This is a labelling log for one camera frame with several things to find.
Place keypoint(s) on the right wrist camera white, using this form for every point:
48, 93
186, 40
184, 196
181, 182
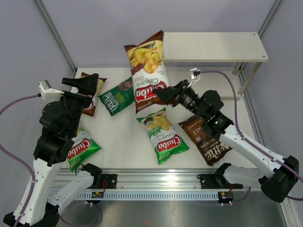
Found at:
195, 76

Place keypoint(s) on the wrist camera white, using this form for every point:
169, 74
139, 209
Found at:
195, 76
48, 93

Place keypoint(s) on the aluminium mounting rail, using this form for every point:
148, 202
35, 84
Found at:
154, 185

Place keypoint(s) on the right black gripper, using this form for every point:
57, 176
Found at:
174, 94

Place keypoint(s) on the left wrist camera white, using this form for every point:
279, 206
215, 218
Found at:
48, 93

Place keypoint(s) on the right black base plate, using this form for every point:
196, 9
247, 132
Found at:
213, 181

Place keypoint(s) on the dark green Real chips bag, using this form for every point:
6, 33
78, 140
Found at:
119, 97

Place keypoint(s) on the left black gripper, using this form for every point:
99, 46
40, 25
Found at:
87, 86

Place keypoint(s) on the brown Chuba bag back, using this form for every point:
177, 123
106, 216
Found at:
90, 110

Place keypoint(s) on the brown chuba bag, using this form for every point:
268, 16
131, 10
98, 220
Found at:
90, 110
148, 70

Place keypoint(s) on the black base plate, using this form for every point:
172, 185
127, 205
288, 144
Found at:
213, 181
105, 181

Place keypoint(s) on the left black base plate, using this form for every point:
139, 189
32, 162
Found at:
105, 181

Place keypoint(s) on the green Chuba bag centre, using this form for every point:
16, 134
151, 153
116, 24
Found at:
164, 138

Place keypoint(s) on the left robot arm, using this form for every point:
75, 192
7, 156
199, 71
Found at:
60, 121

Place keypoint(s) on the green Chuba bag left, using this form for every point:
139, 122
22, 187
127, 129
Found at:
84, 146

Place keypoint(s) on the green chuba bag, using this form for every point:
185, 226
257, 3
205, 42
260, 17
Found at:
84, 146
164, 138

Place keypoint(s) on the brown Kettle chips bag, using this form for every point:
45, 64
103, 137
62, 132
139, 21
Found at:
211, 149

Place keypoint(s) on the white two-tier shelf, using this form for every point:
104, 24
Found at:
237, 54

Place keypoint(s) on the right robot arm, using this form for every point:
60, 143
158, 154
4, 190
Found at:
275, 175

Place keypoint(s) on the brown Chuba bag front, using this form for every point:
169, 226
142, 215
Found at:
148, 70

